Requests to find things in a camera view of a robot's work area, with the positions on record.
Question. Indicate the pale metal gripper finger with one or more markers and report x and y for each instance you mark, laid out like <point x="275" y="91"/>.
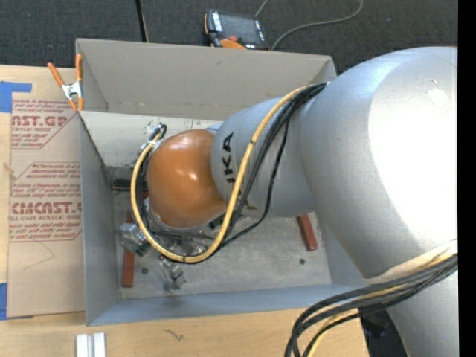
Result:
<point x="132" y="236"/>
<point x="174" y="275"/>

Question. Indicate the red-brown flat block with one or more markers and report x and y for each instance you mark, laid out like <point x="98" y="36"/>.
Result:
<point x="307" y="233"/>
<point x="128" y="271"/>

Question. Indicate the brown cardboard board, red print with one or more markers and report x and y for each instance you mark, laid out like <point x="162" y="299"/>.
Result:
<point x="44" y="266"/>

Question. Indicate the grey metal bin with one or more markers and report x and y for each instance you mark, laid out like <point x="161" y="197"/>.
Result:
<point x="208" y="80"/>

